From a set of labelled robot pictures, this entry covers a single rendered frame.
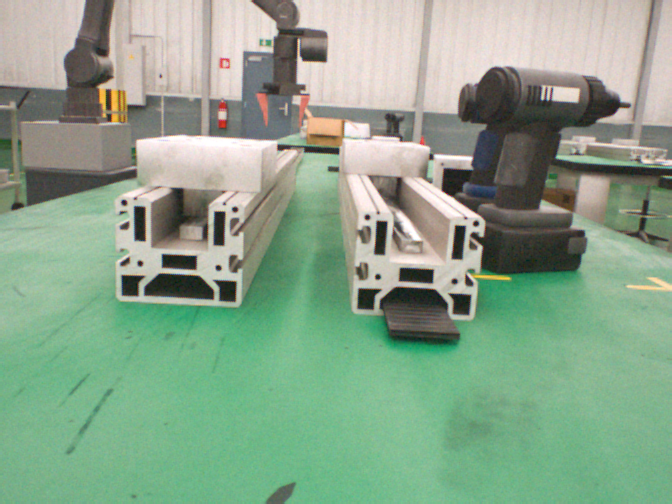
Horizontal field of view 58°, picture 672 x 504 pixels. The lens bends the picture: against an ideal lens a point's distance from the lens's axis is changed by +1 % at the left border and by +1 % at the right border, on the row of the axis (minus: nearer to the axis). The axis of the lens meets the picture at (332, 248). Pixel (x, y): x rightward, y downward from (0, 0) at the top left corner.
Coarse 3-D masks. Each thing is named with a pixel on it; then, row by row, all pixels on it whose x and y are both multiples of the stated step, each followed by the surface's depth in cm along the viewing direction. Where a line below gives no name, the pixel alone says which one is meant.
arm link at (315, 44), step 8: (280, 8) 135; (288, 8) 135; (280, 16) 135; (288, 16) 135; (280, 24) 136; (288, 24) 136; (296, 32) 140; (304, 32) 138; (312, 32) 138; (320, 32) 138; (304, 40) 138; (312, 40) 138; (320, 40) 138; (304, 48) 138; (312, 48) 137; (320, 48) 137; (304, 56) 139; (312, 56) 138; (320, 56) 138
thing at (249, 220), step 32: (288, 160) 99; (160, 192) 51; (288, 192) 103; (128, 224) 49; (160, 224) 50; (192, 224) 52; (224, 224) 52; (256, 224) 57; (128, 256) 50; (160, 256) 48; (192, 256) 53; (224, 256) 48; (256, 256) 58; (128, 288) 50; (160, 288) 51; (192, 288) 52; (224, 288) 51
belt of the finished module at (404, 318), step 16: (400, 288) 54; (416, 288) 54; (384, 304) 49; (400, 304) 49; (416, 304) 49; (432, 304) 50; (400, 320) 45; (416, 320) 45; (432, 320) 46; (448, 320) 46; (416, 336) 43; (432, 336) 43; (448, 336) 43
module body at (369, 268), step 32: (352, 192) 61; (416, 192) 66; (352, 224) 55; (384, 224) 50; (416, 224) 65; (448, 224) 48; (480, 224) 48; (352, 256) 55; (384, 256) 48; (416, 256) 51; (448, 256) 48; (480, 256) 48; (352, 288) 49; (384, 288) 49; (448, 288) 49
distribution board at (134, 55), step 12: (156, 36) 1171; (132, 48) 1157; (144, 48) 1173; (132, 60) 1161; (144, 60) 1177; (132, 72) 1166; (144, 72) 1181; (156, 72) 1178; (132, 84) 1171; (144, 84) 1185; (156, 84) 1183; (132, 96) 1175; (144, 96) 1189
